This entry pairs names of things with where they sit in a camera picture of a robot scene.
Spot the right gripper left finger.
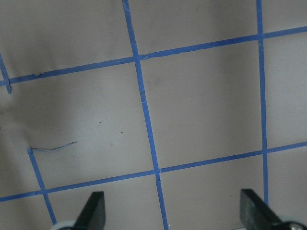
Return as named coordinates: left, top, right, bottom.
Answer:
left=73, top=191, right=106, bottom=230

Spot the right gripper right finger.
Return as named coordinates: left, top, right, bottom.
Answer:
left=239, top=189, right=285, bottom=230

